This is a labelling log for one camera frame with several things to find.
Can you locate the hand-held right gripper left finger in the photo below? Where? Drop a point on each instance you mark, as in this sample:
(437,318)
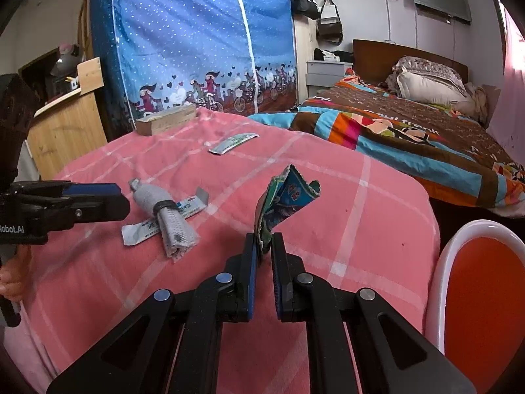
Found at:
(252,287)

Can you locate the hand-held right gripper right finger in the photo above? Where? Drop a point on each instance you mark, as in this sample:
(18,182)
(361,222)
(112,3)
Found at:
(277,287)

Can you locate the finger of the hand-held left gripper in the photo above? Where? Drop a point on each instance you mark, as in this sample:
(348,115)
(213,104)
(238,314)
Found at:
(98,209)
(94,189)

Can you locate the blue green wrapper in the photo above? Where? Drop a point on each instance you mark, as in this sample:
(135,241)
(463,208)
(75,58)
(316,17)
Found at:
(291,197)

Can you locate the red white plastic chair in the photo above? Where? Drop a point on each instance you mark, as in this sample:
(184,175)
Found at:
(488,295)

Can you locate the person's left hand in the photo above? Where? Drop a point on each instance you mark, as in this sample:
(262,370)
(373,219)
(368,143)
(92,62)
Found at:
(14,279)

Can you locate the white blue long sachet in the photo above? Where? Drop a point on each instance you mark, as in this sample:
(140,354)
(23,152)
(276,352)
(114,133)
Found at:
(133,236)

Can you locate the light wooden cabinet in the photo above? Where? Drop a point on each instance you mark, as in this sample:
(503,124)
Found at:
(65,131)

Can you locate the rolled grey packet with band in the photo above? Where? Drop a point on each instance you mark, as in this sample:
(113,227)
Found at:
(172,230)

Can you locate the dark cloth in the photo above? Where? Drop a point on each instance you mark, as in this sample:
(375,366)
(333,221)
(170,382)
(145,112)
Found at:
(16,131)

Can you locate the wooden block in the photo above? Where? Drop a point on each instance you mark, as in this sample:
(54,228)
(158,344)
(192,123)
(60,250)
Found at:
(166,120)

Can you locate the grey plush toy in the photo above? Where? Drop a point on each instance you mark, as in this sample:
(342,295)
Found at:
(65,59)

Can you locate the small green white sachet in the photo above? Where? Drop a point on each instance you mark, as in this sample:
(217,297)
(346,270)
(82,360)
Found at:
(233,143)

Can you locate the blue dotted fabric wardrobe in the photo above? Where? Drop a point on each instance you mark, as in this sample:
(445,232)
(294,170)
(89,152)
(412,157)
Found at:
(184,33)

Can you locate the bed with colourful blanket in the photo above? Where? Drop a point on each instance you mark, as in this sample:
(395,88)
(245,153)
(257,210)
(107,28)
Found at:
(410,143)

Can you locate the grey nightstand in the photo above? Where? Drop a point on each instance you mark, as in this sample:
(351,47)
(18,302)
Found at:
(326,76)

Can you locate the beige wooden wardrobe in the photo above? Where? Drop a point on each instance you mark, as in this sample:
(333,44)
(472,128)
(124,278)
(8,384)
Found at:
(302,57)

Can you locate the white tissue box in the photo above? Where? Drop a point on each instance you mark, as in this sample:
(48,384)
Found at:
(331,56)

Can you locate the wooden bed headboard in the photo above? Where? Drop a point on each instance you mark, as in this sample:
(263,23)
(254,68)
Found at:
(373,55)

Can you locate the cream ruffled pillow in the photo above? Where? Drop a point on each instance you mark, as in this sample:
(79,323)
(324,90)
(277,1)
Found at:
(430,84)

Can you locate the hanging black handbags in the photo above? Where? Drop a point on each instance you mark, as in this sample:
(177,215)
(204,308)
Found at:
(329,28)

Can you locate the pink curtain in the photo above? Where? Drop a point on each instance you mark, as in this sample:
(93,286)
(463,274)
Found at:
(512,74)

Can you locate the wall air conditioner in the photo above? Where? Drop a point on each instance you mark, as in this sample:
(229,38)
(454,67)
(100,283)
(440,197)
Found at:
(441,0)

